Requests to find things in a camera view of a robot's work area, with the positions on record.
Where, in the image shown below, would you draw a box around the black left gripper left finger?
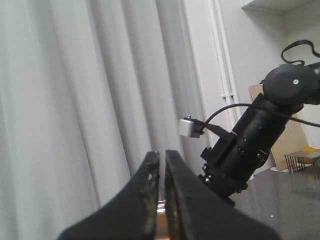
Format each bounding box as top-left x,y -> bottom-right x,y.
58,151 -> 160,240

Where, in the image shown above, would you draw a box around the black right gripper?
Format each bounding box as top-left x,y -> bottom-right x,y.
201,132 -> 271,207

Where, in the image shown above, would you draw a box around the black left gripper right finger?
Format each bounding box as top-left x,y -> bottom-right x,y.
165,150 -> 280,240

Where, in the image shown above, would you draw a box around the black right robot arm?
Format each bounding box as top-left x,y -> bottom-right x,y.
199,62 -> 320,206

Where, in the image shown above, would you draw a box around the tan cardboard board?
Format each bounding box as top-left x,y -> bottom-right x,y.
248,83 -> 311,171

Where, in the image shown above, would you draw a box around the white pleated curtain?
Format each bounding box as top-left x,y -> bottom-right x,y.
0,0 -> 208,240

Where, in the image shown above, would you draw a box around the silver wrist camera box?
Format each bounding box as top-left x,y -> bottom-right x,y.
178,115 -> 204,138

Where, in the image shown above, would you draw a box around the black camera cable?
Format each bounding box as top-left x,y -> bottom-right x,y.
199,103 -> 320,133

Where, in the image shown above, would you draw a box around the wire mesh basket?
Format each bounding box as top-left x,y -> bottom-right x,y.
284,151 -> 320,174

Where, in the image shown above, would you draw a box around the white wall pipe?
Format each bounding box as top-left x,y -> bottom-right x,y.
206,0 -> 241,146

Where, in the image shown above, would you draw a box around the white wall shelf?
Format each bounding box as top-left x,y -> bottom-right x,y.
240,0 -> 311,16

